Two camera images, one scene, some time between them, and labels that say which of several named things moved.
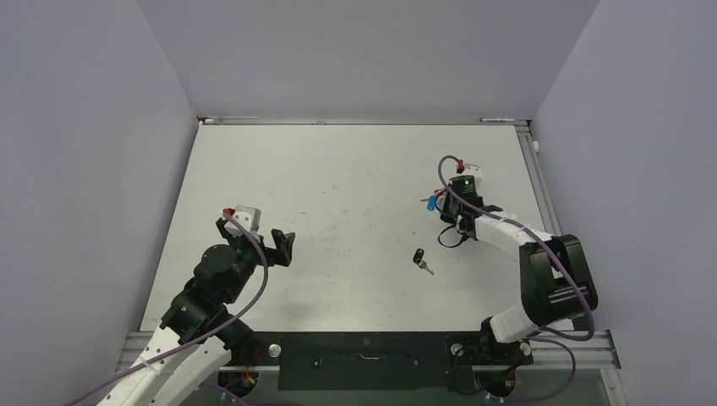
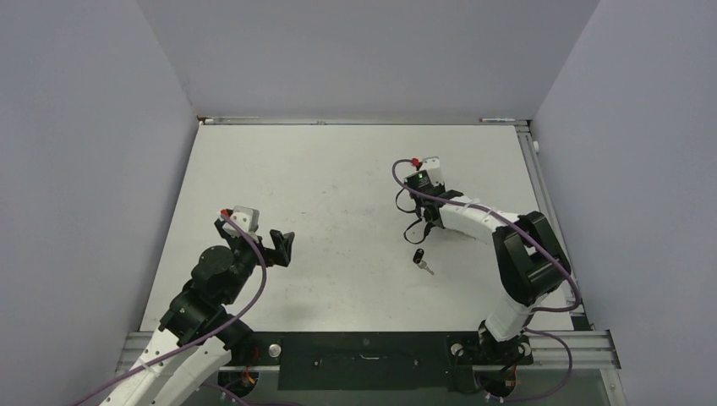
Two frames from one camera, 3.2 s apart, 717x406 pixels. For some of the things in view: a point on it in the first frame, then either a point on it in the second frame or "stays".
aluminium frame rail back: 212,119 stays
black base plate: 377,360 stays
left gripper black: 282,244 stays
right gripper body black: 450,208 to 442,188
